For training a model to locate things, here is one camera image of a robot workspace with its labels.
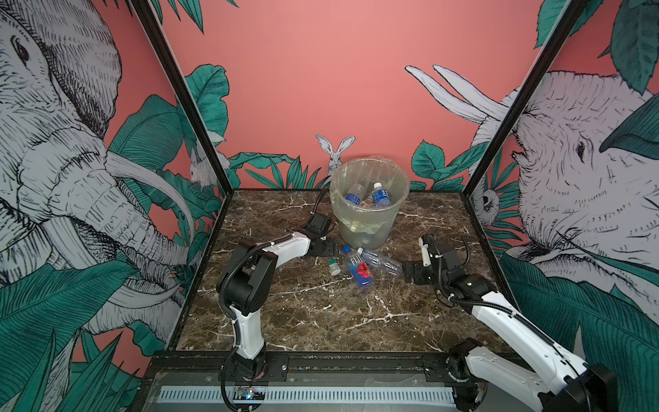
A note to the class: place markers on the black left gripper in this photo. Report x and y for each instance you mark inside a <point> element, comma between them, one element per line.
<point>330,247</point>

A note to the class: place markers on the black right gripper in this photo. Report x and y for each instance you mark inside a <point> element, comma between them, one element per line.
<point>408,270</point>

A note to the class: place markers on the Fiji water bottle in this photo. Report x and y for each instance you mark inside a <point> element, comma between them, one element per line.
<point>357,267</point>

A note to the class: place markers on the small blue label bottle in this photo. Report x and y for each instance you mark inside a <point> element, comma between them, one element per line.
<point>356,194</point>

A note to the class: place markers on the blue label Chinese water bottle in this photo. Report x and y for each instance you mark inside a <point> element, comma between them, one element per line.
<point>380,196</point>

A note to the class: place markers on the clear square green-label bottle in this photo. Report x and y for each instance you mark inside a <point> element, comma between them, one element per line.
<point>334,268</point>

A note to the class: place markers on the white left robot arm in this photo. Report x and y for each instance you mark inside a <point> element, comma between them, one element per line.
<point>244,287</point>

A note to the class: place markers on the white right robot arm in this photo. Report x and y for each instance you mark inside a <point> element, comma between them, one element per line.
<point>553,379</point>

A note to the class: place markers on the grey mesh waste bin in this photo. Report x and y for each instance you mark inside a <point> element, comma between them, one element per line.
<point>360,240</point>

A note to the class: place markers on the yellow-green bin liner bag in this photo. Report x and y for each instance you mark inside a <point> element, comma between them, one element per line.
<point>367,172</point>

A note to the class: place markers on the crumpled clear white-cap bottle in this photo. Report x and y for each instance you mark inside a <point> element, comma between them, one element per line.
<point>377,261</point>

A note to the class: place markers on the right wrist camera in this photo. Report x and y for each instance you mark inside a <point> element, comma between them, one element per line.
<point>436,252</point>

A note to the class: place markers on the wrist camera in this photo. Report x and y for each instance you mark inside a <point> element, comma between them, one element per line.
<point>319,225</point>
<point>436,252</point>

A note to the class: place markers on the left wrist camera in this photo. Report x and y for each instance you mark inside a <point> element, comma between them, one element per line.
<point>319,225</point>

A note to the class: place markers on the white slotted cable duct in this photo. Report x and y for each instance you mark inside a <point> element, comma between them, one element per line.
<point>245,395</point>

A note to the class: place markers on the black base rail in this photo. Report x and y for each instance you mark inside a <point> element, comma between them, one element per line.
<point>281,365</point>

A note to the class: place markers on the black right frame post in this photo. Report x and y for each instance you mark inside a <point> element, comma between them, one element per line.
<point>560,32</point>

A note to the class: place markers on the black frame post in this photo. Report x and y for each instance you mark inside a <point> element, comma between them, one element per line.
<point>560,32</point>
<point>157,39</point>

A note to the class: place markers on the black left frame post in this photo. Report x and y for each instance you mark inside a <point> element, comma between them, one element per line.
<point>157,39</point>

